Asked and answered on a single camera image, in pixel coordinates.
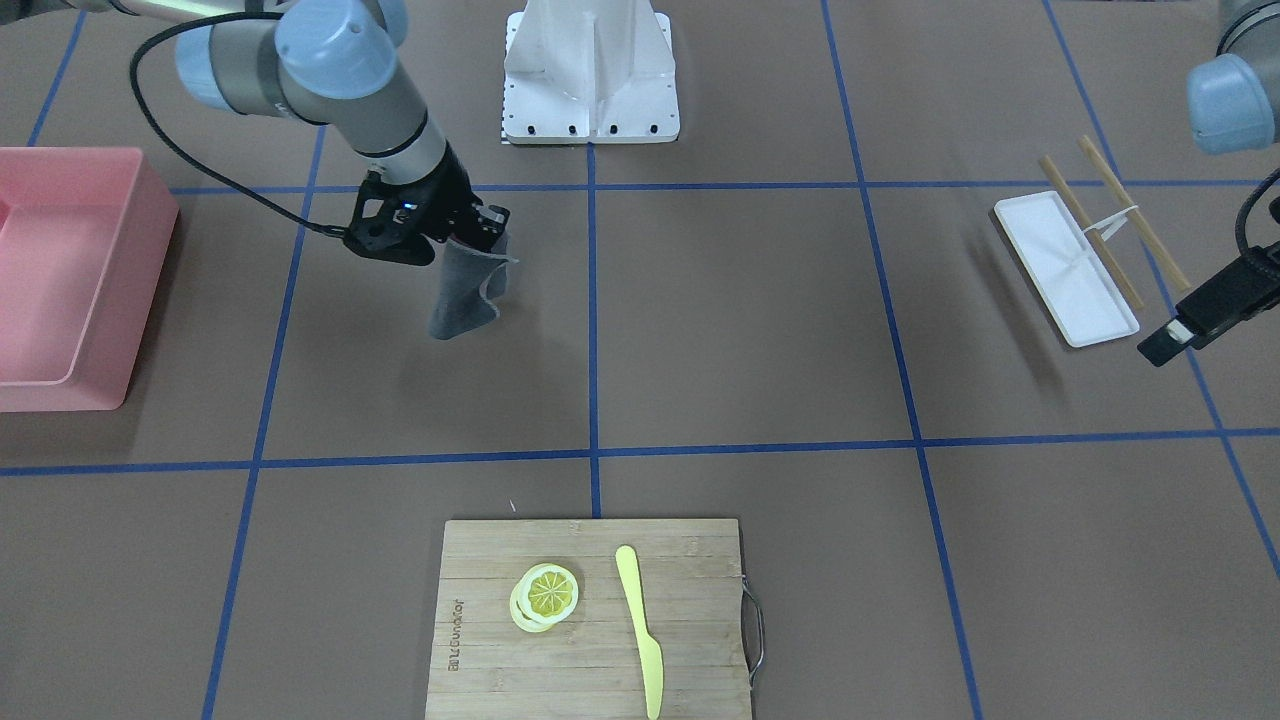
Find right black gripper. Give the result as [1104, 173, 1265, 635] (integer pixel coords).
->
[415, 150, 511, 251]

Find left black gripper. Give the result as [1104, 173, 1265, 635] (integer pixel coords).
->
[1138, 250, 1279, 368]

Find grey microfibre cloth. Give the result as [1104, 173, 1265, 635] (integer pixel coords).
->
[428, 233, 518, 341]

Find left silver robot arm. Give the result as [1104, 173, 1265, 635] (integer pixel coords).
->
[1138, 1, 1279, 366]

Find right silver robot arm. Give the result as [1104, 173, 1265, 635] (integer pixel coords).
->
[73, 1, 509, 266]

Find white rectangular tray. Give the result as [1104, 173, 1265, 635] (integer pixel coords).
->
[993, 191, 1140, 348]

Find wooden rack lower rod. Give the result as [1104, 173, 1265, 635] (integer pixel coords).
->
[1076, 135, 1190, 292]

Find pink plastic bin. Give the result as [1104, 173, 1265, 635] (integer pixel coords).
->
[1, 147, 179, 413]

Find yellow plastic knife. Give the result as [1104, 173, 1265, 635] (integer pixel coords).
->
[614, 544, 666, 719]

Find yellow lemon slices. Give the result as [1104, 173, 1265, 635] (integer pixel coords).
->
[508, 562, 580, 634]

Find bamboo cutting board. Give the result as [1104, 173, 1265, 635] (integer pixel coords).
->
[424, 519, 753, 719]

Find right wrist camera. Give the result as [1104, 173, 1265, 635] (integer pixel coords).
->
[340, 170, 436, 266]

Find white rack bracket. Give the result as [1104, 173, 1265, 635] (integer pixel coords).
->
[1082, 205, 1139, 243]

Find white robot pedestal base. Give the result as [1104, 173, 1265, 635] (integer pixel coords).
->
[500, 1, 681, 146]

